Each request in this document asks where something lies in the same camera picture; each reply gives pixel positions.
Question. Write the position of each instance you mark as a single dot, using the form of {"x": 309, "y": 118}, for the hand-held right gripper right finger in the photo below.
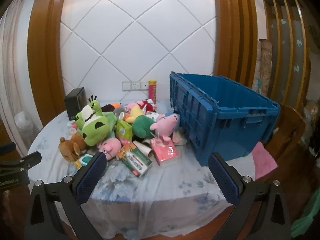
{"x": 223, "y": 177}

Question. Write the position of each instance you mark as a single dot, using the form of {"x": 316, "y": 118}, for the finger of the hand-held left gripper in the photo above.
{"x": 27, "y": 161}

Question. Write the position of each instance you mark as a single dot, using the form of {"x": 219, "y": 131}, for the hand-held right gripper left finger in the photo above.
{"x": 91, "y": 177}

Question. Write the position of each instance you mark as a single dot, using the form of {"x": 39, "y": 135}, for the pig plush with glasses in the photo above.
{"x": 110, "y": 147}

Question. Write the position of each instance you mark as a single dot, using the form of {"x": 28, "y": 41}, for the blue plastic crate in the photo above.
{"x": 237, "y": 130}

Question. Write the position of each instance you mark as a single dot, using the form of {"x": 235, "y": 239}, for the green tissue pack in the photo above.
{"x": 124, "y": 130}

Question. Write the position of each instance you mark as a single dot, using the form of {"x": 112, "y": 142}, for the pink floral tissue pack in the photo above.
{"x": 165, "y": 152}

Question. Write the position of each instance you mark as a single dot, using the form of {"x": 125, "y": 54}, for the brown bear plush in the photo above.
{"x": 72, "y": 146}

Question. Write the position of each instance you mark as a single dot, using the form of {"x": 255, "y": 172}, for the pink cloth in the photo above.
{"x": 263, "y": 162}

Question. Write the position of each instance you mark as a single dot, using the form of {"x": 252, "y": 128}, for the green white medicine box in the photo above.
{"x": 137, "y": 162}

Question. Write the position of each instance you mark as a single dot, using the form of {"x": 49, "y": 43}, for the green frog plush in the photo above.
{"x": 93, "y": 127}

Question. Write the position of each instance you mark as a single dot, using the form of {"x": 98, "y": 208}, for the white paper tube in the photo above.
{"x": 143, "y": 148}

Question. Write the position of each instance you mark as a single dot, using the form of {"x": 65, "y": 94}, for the dark green plush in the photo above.
{"x": 142, "y": 127}

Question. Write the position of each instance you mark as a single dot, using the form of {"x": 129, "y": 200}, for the grey plush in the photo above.
{"x": 120, "y": 111}

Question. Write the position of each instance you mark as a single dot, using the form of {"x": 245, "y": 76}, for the black box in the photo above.
{"x": 73, "y": 103}

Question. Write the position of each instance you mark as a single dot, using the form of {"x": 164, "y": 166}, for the pig plush with blue shirt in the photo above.
{"x": 165, "y": 126}

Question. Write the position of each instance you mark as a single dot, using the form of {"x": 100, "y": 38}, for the yellow plush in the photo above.
{"x": 135, "y": 112}

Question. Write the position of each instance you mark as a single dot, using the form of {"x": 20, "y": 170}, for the wooden chair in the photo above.
{"x": 287, "y": 130}

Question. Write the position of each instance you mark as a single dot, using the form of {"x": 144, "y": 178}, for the red plush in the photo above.
{"x": 148, "y": 105}

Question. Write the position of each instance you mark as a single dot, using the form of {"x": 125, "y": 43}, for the green cloth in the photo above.
{"x": 307, "y": 217}

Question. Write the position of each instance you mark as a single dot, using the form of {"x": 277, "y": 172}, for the yellow pink chips can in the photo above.
{"x": 152, "y": 91}

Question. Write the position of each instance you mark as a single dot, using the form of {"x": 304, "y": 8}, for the rolled carpet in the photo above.
{"x": 263, "y": 65}

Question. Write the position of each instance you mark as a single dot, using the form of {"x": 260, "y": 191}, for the wooden slat screen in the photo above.
{"x": 287, "y": 55}

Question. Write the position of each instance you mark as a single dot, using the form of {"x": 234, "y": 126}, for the white five-hole wall socket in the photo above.
{"x": 135, "y": 85}

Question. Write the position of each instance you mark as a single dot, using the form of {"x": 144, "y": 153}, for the white wall socket plate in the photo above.
{"x": 144, "y": 85}

